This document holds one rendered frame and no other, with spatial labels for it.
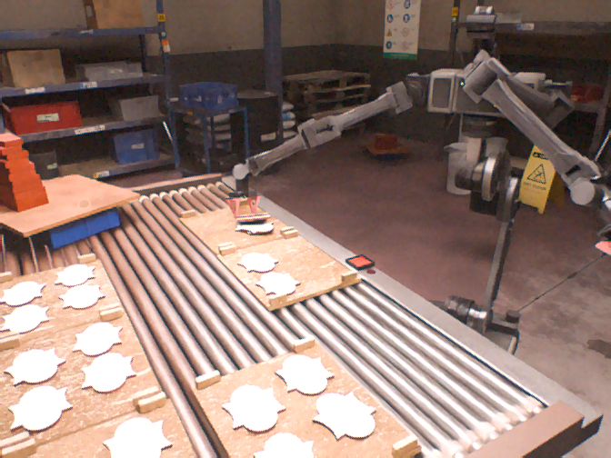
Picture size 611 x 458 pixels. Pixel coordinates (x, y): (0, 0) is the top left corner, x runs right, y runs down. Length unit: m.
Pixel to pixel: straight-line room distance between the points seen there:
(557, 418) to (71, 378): 1.12
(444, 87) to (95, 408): 1.61
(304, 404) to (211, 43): 6.30
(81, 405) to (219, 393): 0.31
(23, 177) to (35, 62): 3.64
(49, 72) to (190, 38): 1.98
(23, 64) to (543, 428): 5.36
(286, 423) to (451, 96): 1.40
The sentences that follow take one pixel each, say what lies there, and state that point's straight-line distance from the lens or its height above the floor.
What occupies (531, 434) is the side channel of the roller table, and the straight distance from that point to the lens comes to 1.20.
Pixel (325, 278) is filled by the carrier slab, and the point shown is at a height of 0.94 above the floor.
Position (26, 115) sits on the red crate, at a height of 0.83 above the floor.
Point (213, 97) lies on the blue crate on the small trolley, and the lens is 5.06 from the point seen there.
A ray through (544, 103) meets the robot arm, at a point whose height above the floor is 1.47.
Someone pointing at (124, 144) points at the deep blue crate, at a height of 0.38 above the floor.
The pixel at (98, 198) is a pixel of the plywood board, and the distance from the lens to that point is 2.25.
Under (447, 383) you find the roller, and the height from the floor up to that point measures 0.91.
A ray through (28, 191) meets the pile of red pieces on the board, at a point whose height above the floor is 1.11.
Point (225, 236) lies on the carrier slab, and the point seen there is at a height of 0.94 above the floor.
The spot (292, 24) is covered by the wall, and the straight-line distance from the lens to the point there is 7.89.
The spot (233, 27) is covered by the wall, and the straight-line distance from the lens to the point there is 7.32.
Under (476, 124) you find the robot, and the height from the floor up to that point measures 1.34.
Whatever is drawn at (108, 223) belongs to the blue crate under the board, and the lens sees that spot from 2.22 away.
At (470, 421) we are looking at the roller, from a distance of 1.24.
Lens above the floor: 1.75
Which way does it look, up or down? 24 degrees down
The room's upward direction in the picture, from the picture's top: 1 degrees counter-clockwise
